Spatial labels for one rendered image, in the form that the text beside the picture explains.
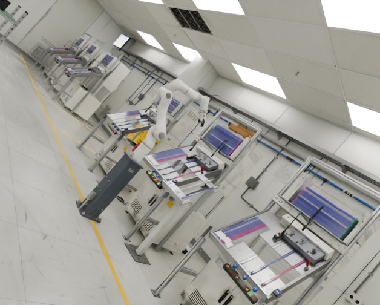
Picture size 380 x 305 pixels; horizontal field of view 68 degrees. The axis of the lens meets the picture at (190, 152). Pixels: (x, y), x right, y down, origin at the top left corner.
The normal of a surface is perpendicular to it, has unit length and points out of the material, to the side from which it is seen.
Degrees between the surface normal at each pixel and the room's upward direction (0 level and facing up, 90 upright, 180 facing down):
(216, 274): 90
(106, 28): 90
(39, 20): 90
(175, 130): 90
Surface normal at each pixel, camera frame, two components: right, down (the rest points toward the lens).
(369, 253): -0.54, -0.49
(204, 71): 0.52, 0.44
